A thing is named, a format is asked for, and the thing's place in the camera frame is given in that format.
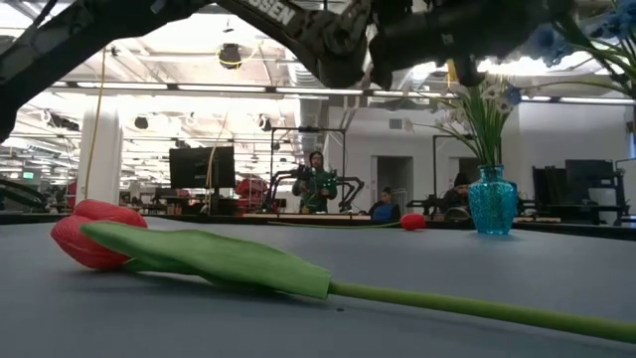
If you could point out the red bulky object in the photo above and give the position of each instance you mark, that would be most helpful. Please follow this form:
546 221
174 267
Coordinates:
251 191

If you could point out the white flower bunch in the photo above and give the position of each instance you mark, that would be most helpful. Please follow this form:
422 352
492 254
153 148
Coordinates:
484 139

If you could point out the black monitor on stand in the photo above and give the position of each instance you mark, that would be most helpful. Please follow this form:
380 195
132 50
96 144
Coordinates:
201 166

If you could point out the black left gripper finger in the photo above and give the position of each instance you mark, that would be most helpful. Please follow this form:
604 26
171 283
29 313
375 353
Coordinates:
522 20

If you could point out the green exit sign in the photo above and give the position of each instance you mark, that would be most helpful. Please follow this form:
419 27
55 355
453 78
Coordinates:
28 175

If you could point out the red tulip with bare stem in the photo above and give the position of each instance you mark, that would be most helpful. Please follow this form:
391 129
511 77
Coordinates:
413 222

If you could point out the black upright panel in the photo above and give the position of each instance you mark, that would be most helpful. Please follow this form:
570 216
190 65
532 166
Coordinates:
549 184

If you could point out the blue-grey table mat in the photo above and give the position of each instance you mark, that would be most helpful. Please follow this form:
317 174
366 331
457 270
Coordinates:
447 268

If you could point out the white round pillar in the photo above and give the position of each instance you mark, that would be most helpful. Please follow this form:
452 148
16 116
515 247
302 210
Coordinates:
99 159

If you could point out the teal textured glass vase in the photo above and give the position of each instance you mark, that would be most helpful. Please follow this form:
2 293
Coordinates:
492 199

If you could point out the yellow tulip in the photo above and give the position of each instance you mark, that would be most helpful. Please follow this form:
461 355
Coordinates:
451 69

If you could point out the black table frame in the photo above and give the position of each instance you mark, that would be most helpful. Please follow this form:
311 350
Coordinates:
566 230

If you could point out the black wide desk monitor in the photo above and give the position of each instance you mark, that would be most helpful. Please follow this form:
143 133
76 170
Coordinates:
591 174

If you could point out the red tulip with green leaf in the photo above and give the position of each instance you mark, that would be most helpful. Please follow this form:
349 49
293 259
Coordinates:
208 253

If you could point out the person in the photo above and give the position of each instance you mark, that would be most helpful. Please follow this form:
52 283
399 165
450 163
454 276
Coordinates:
385 210
458 191
315 186

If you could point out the black background robot arm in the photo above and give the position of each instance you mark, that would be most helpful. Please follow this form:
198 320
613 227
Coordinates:
354 186
280 176

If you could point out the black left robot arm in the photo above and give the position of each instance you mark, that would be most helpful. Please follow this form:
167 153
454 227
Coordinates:
49 54

